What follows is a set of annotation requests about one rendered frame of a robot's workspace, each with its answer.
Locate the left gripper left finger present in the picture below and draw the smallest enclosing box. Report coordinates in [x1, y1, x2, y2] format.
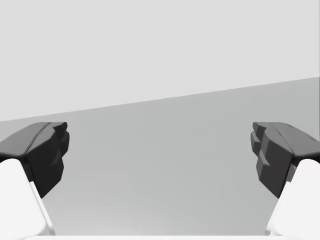
[0, 121, 71, 237]

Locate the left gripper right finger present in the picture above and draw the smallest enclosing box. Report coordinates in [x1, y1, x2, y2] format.
[250, 121, 320, 237]

